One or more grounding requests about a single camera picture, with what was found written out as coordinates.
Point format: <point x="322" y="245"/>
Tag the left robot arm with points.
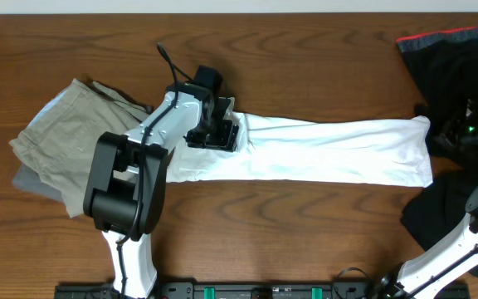
<point x="125" y="192"/>

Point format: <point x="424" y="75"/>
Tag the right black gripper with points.
<point x="448" y="136"/>

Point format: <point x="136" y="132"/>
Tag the black garment red trim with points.
<point x="444" y="65"/>

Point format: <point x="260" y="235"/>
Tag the folded khaki trousers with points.
<point x="59" y="142"/>

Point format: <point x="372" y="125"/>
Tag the white printed t-shirt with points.
<point x="387" y="152"/>

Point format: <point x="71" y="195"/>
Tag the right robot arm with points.
<point x="451" y="257"/>

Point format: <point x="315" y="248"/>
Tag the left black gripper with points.
<point x="226" y="143"/>

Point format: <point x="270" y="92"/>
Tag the folded grey garment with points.
<point x="27" y="180"/>

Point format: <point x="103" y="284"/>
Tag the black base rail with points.
<point x="188" y="290"/>

